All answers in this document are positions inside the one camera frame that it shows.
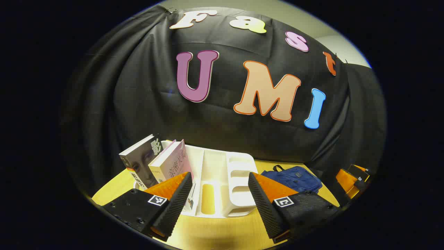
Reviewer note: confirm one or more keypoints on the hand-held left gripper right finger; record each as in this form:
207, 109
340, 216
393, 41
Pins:
263, 209

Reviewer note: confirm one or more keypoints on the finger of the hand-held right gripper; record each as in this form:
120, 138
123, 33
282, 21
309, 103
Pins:
345, 181

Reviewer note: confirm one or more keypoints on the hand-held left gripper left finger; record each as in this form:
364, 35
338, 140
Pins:
176, 205

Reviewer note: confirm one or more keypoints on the pink cover book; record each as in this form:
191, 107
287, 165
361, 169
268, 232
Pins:
173, 163

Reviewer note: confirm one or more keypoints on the blue schoolbag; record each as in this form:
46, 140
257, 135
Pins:
295, 178

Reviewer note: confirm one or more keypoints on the white plastic bookshelf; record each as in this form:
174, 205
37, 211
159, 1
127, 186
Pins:
222, 180

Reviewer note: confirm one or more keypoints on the dark face cover book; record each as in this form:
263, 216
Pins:
138, 163

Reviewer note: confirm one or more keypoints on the black backdrop cloth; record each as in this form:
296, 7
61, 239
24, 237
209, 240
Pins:
222, 132

